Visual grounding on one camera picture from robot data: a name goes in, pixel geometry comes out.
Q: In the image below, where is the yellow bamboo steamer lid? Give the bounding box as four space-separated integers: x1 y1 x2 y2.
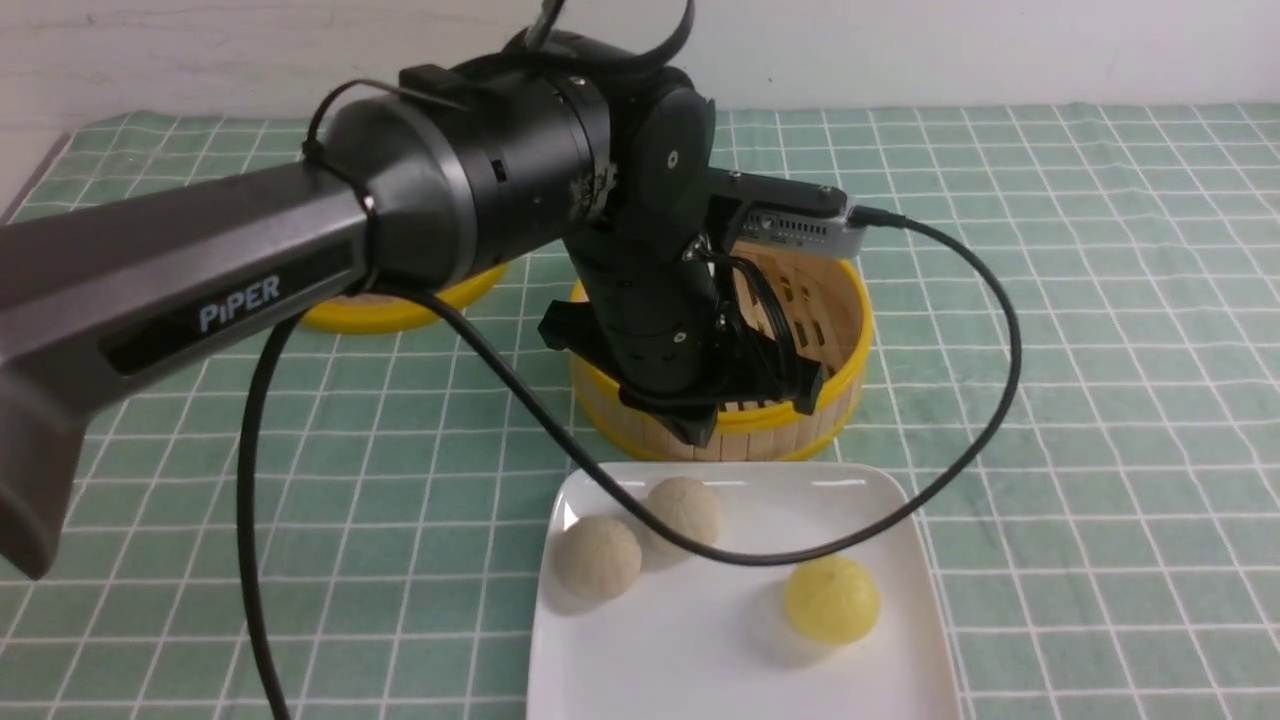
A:
302 264 507 334

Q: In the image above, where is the green checkered tablecloth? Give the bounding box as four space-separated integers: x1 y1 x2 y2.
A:
1 104 1279 719

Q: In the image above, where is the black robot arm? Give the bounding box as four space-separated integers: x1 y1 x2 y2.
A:
1 1 851 579

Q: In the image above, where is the yellow steamed bun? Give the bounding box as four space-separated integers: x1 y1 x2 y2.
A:
783 555 881 647

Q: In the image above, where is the yellow bamboo steamer basket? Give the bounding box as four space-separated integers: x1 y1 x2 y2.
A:
570 242 874 462

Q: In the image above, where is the white steamed bun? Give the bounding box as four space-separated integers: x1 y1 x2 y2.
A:
552 516 643 603
644 477 724 546

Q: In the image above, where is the white square plate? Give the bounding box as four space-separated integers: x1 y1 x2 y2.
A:
525 462 963 719

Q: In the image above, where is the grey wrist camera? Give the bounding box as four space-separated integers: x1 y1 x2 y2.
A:
704 168 867 260

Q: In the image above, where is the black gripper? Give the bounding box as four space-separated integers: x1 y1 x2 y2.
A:
538 215 827 448

